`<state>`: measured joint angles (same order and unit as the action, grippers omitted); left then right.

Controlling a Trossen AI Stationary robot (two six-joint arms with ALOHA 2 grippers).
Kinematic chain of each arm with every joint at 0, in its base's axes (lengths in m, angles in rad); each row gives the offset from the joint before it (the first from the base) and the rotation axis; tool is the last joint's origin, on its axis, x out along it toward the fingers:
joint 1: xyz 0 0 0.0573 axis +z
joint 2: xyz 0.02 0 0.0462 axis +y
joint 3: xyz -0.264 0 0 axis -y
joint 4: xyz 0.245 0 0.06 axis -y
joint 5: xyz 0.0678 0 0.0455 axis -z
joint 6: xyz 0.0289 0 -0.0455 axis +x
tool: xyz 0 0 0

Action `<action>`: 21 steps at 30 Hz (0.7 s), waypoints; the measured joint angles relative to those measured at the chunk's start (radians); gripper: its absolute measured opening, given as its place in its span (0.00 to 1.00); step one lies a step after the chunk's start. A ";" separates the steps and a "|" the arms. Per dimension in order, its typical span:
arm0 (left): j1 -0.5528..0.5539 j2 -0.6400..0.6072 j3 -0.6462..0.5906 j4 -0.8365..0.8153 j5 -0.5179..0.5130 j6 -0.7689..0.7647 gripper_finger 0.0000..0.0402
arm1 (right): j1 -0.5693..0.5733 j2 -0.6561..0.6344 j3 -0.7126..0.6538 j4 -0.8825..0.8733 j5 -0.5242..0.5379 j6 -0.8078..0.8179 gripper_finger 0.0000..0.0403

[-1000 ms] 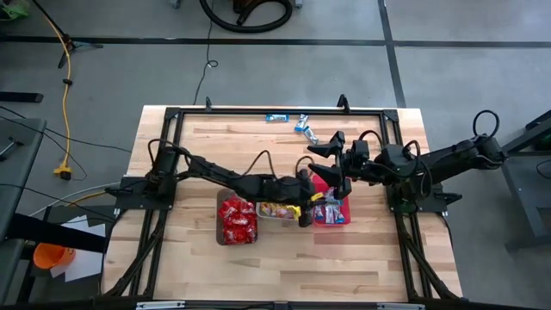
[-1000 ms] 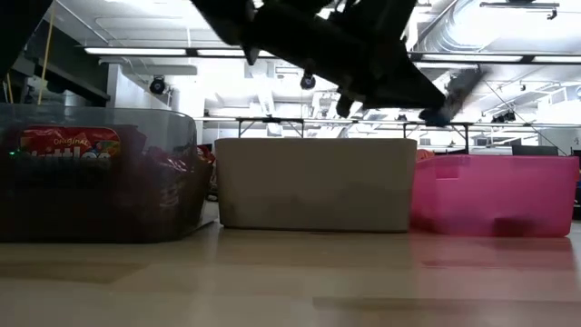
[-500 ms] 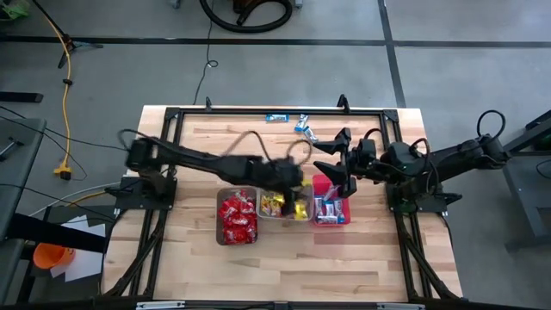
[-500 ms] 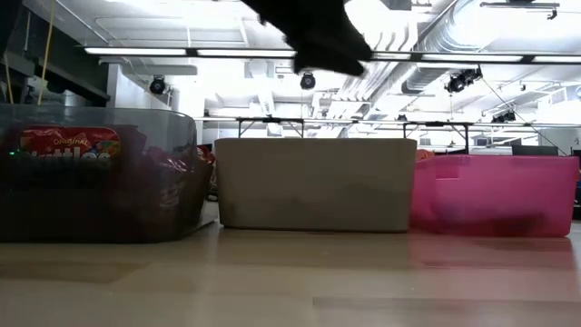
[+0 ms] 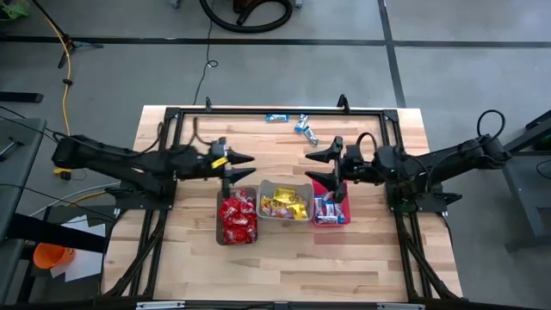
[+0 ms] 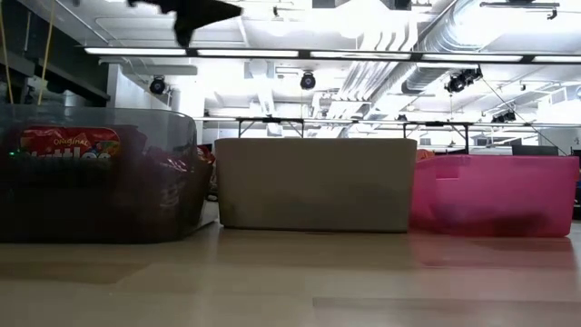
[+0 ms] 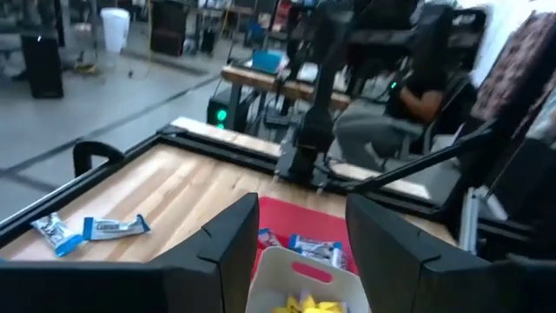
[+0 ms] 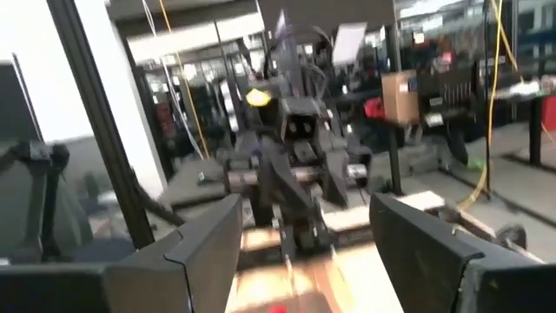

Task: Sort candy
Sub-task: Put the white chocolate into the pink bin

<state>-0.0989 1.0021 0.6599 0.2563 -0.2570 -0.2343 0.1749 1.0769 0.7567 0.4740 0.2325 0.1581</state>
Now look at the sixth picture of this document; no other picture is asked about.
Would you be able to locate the LED light bar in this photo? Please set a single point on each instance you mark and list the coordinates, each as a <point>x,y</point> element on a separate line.
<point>303,53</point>

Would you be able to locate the black monitor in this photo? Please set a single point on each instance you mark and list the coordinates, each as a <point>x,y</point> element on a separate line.
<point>534,150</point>

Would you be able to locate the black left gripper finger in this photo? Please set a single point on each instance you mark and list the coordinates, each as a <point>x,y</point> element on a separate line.
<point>195,13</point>

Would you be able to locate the dark translucent plastic bin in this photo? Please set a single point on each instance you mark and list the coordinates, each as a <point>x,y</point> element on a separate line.
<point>91,204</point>

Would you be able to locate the red translucent plastic bin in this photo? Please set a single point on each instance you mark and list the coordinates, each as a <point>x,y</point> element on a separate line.
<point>495,181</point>

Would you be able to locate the black table leg frame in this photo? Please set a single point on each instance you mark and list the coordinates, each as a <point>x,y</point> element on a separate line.
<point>271,120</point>
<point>436,123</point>

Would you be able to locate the black spotlight pair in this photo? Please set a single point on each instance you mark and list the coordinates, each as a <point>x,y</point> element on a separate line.
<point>504,117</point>

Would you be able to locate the red Skittles candy pack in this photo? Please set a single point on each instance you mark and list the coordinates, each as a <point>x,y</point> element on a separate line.
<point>68,143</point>
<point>174,161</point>

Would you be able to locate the small orange object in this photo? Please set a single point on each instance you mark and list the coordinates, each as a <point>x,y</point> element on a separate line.
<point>424,154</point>

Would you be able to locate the black spotlight cluster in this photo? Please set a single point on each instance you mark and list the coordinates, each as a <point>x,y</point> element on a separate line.
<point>463,79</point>

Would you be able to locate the black ceiling rail fixture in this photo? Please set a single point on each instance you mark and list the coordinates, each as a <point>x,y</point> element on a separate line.
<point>517,4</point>

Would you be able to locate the light grey plastic bin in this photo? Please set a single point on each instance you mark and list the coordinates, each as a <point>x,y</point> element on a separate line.
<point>313,186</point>

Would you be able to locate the silver ventilation duct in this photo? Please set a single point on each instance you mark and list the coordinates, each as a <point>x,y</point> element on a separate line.
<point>422,77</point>

